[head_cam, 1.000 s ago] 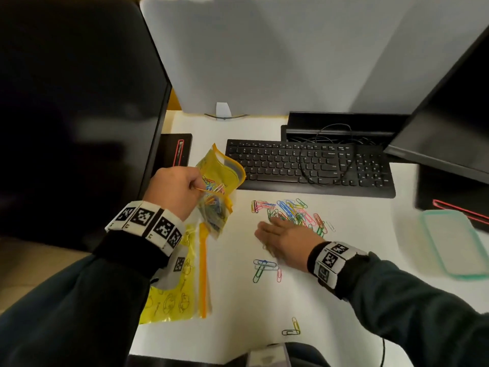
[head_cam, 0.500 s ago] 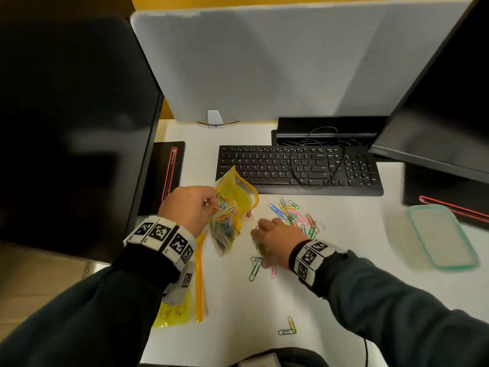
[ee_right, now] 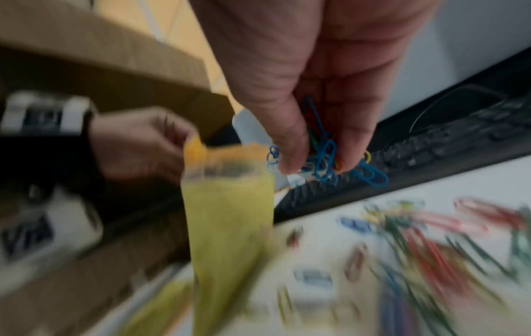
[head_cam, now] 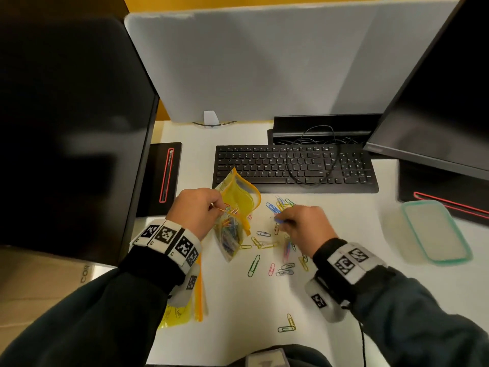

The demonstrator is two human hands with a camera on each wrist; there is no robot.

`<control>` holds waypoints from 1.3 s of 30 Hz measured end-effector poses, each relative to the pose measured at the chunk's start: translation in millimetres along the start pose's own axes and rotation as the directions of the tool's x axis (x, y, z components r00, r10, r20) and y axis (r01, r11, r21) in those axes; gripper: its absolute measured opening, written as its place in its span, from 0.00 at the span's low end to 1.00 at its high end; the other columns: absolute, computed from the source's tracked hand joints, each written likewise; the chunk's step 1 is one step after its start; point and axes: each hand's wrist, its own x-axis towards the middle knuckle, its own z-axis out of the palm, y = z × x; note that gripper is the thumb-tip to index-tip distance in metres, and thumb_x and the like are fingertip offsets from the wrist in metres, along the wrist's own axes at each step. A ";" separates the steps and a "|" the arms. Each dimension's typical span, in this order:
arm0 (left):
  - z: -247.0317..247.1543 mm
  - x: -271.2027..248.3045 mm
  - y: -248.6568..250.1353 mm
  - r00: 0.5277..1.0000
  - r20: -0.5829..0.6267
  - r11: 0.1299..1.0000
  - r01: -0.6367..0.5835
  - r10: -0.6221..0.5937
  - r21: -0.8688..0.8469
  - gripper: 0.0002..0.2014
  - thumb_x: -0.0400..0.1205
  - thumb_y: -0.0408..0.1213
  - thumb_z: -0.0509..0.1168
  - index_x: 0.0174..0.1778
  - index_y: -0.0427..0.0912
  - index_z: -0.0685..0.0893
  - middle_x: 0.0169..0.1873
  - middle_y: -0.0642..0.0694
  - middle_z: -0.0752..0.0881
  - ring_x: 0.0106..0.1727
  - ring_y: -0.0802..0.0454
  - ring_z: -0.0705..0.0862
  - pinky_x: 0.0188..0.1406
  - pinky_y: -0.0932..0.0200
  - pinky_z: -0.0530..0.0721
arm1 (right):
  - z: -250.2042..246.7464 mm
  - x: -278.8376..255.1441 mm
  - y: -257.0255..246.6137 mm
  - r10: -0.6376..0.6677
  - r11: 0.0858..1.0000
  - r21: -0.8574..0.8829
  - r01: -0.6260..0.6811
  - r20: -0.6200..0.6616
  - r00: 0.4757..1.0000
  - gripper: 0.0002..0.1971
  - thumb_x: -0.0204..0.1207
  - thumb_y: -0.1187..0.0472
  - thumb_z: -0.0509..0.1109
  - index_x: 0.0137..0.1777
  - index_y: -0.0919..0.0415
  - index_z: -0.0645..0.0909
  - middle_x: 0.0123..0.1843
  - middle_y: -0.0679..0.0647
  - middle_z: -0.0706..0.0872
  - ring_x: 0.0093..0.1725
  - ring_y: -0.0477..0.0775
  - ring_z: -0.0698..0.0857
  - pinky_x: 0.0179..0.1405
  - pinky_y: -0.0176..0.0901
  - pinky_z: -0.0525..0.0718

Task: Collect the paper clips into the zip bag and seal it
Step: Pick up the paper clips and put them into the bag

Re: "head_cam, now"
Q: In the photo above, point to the black monitor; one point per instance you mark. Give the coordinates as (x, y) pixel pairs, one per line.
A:
(443, 110)
(68, 129)

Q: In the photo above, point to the black monitor base red stripe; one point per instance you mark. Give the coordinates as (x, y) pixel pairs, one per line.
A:
(153, 187)
(416, 179)

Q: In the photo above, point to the clear container with green-rimmed lid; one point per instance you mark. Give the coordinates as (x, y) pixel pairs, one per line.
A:
(435, 231)

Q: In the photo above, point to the wrist marker band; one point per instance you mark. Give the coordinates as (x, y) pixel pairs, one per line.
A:
(168, 235)
(355, 259)

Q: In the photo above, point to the person's right forearm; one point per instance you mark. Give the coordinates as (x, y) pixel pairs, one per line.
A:
(412, 324)

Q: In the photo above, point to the white divider bracket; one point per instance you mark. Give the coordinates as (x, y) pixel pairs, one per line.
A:
(211, 117)

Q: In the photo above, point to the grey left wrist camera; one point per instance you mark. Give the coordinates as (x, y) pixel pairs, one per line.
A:
(185, 292)

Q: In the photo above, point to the left wrist marker band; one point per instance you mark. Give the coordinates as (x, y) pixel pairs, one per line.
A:
(168, 235)

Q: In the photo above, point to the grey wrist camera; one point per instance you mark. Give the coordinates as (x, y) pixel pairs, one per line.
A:
(321, 301)
(185, 292)

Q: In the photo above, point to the person's right hand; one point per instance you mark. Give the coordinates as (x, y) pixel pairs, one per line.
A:
(309, 229)

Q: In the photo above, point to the grey name badge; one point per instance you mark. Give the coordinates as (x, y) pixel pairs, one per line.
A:
(267, 359)

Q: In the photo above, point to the single olive green paper clip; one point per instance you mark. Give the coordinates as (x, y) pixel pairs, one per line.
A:
(284, 329)

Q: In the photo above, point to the right wrist marker band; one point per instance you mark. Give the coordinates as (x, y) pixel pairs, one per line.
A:
(355, 259)

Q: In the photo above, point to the white table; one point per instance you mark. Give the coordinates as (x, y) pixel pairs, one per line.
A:
(237, 321)

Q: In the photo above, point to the black keyboard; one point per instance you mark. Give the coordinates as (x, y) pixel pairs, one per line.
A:
(252, 164)

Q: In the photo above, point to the brown cardboard box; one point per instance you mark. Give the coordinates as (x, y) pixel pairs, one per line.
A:
(30, 286)

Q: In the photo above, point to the white desk divider panel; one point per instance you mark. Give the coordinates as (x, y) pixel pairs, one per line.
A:
(267, 64)

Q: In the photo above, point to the person's left forearm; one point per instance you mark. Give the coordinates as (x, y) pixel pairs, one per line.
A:
(95, 321)

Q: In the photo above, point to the person's left hand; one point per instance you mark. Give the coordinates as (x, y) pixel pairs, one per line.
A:
(195, 212)

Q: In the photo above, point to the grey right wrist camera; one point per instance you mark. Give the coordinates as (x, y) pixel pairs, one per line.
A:
(321, 301)

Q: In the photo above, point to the pile of colourful paper clips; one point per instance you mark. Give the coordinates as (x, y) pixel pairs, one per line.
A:
(253, 266)

